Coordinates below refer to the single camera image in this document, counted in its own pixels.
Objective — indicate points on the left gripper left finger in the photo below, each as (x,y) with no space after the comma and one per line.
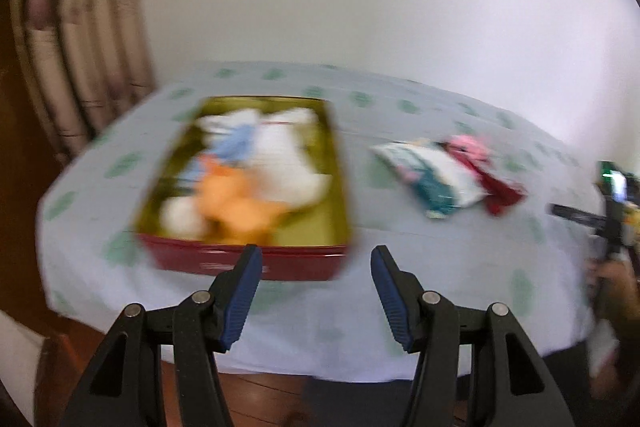
(204,324)

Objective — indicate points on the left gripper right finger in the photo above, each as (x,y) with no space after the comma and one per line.
(425,323)

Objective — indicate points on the white fluffy slipper sock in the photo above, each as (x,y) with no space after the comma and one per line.
(179,218)

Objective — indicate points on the orange plush toy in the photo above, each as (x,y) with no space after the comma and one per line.
(226,196)

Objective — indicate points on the red trimmed light blue cloth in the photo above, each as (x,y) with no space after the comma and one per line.
(500,195)

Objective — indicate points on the tissue pack teal white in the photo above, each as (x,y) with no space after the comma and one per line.
(440,183)

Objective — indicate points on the white knit sock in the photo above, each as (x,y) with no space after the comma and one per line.
(279,162)

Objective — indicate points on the blue towel with pompom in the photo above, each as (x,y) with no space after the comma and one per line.
(232,149)

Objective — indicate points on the white printed pouch pink ribbon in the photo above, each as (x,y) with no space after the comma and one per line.
(468,146)

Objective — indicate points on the person right hand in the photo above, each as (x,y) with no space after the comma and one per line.
(621,310)

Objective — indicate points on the light blue cloud tablecloth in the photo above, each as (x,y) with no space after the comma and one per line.
(92,266)

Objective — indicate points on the red gold tin box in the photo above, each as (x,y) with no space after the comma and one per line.
(309,244)

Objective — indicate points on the beige patterned curtain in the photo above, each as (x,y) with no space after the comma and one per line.
(85,62)

